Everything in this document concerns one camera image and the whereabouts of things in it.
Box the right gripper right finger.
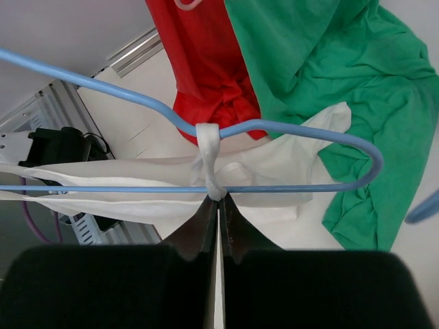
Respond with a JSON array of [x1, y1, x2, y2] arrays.
[[219, 197, 433, 328]]

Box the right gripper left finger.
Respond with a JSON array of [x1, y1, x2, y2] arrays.
[[1, 199, 217, 328]]

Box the white tank top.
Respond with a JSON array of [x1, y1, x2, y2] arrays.
[[0, 101, 353, 241]]

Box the blue hanger with black top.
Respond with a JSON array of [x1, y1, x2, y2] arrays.
[[405, 190, 439, 224]]

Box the green tank top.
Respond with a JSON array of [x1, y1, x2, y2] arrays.
[[224, 0, 439, 251]]

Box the blue hanger with white top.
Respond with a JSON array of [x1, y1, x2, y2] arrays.
[[0, 47, 384, 195]]

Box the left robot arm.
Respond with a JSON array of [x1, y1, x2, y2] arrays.
[[1, 127, 111, 167]]

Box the red tank top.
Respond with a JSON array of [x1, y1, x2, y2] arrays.
[[146, 0, 261, 128]]

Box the pink hanger far left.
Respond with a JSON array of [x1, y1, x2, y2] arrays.
[[174, 0, 202, 11]]

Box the slotted cable duct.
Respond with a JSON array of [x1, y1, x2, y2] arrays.
[[59, 213, 103, 245]]

